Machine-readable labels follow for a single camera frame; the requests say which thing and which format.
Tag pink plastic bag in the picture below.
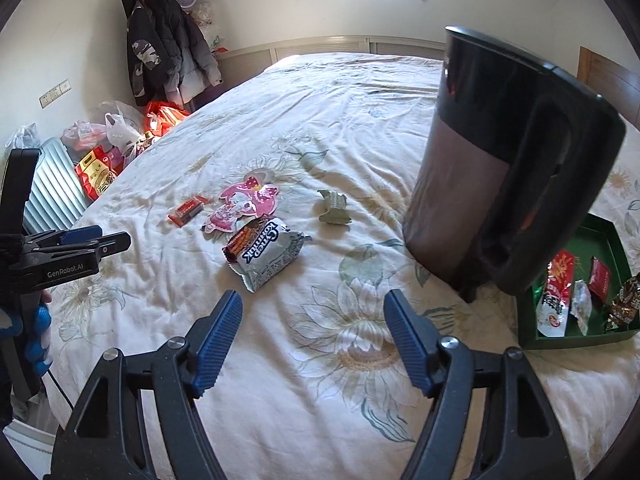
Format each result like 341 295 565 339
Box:
62 120 108 151

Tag long red snack packet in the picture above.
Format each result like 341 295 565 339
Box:
537 250 581 338

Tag wooden headboard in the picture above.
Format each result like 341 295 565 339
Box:
577 46 640 136

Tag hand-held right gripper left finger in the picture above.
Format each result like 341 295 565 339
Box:
47 289 244 480

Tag clear candy packet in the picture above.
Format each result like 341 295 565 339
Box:
570 280 593 336

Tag red plastic bag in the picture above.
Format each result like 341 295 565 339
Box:
145 101 191 138

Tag white plastic bag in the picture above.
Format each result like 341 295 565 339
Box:
100 101 146 161

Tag green box tray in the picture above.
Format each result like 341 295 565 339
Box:
517 212 640 351

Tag black camouflage jacket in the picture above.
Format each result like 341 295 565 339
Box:
120 0 176 106

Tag hanging clear plastic bags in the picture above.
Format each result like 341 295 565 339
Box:
192 0 231 53

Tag clear plastic bag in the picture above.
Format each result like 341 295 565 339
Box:
5 122 43 153

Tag black and brown electric kettle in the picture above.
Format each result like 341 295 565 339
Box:
402 25 628 303

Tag dark red snack packet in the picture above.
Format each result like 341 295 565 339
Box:
587 256 613 303

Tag pink cartoon snack packet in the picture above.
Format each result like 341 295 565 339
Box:
201 172 280 235

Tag light blue ribbed suitcase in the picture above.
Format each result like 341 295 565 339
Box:
22 136 93 233

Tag person's left hand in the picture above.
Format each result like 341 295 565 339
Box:
21 291 54 367

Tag wall switch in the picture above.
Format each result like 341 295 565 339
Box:
40 79 71 108

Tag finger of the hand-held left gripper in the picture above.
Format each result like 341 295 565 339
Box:
47 232 132 262
22 226 104 248

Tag brown crinkled snack packet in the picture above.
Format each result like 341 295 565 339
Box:
605 274 640 332

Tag bed with floral sheet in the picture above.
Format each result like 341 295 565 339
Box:
42 52 640 480

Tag grey cookie packet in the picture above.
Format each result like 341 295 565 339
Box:
222 215 311 293

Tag black and grey puffer jacket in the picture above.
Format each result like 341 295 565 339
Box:
145 0 223 106

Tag small green snack packet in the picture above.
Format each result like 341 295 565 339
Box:
318 189 352 224

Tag small red snack packet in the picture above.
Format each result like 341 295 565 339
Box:
167 194 211 225

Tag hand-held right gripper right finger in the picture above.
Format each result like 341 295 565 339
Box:
384 289 576 480

